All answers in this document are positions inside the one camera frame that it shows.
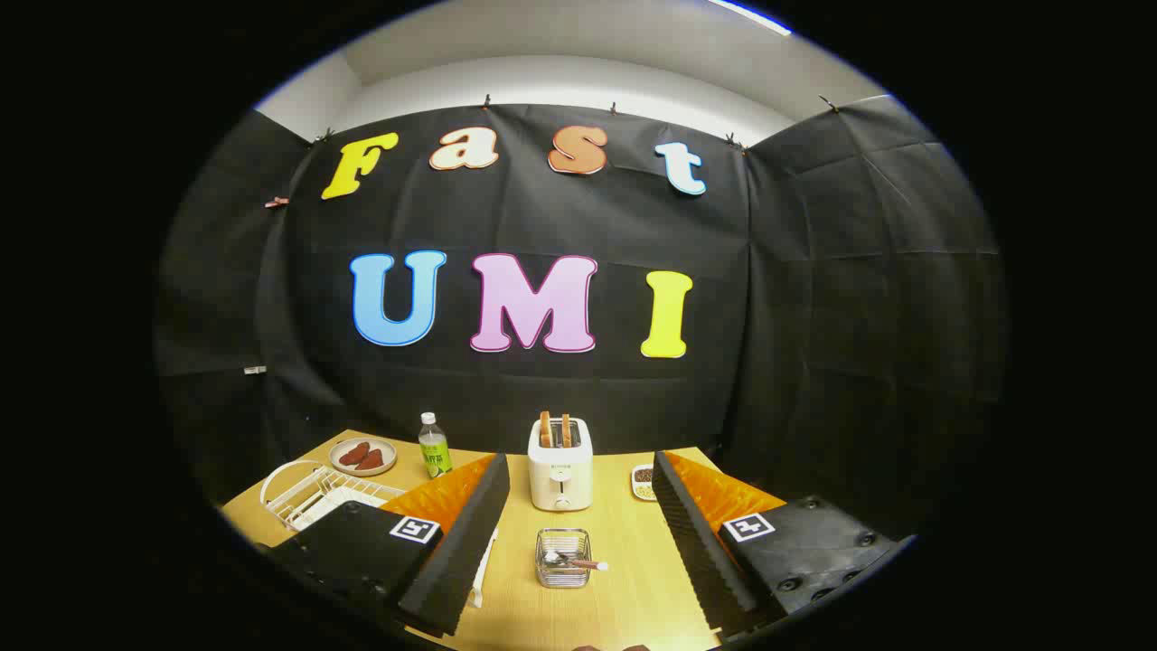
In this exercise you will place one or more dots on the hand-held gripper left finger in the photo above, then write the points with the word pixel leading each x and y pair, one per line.
pixel 465 551

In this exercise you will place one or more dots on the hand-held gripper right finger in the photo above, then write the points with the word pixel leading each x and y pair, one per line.
pixel 700 551

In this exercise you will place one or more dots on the white divided dish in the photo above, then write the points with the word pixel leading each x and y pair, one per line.
pixel 634 479

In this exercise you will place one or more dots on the small plate with meat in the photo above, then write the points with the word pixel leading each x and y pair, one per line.
pixel 387 449

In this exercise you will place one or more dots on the green label drink bottle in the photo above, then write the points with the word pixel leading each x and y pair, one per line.
pixel 435 452

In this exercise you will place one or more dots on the white toaster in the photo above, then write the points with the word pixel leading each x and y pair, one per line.
pixel 560 479

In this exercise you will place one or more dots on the brown meat piece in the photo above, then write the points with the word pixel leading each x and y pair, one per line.
pixel 371 459
pixel 354 452

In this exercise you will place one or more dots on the black backdrop cloth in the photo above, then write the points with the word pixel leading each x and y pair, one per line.
pixel 542 208

